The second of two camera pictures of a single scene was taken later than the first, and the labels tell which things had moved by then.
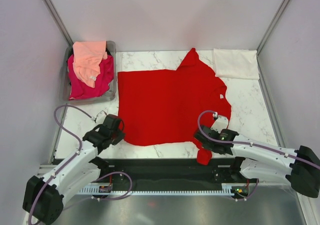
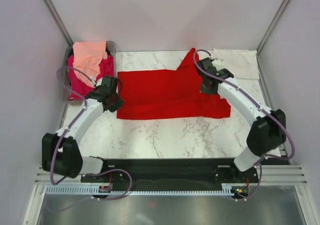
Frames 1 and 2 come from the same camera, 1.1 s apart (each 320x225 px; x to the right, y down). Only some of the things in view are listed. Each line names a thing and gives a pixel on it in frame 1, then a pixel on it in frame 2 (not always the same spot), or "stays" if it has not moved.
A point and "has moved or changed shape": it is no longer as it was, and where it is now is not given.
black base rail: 167,172 stays
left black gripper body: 116,137 to 117,102
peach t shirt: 87,55 stays
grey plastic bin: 109,95 stays
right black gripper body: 210,146 to 203,89
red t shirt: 163,107 has moved or changed shape
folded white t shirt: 236,63 stays
